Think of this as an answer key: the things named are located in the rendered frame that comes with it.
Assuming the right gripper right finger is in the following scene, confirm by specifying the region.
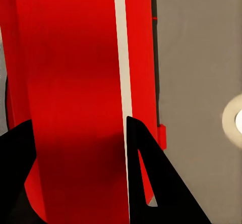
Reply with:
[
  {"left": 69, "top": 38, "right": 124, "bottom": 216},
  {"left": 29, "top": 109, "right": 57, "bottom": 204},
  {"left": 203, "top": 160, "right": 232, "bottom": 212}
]
[{"left": 126, "top": 116, "right": 211, "bottom": 224}]

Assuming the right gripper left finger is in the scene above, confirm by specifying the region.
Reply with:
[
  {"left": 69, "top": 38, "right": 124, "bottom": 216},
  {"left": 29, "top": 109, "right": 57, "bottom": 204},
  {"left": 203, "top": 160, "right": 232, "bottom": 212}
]
[{"left": 0, "top": 119, "right": 37, "bottom": 224}]

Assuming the radio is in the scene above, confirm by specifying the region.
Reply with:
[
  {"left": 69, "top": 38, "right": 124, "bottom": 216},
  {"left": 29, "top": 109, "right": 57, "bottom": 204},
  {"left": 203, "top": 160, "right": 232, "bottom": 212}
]
[{"left": 0, "top": 0, "right": 166, "bottom": 224}]

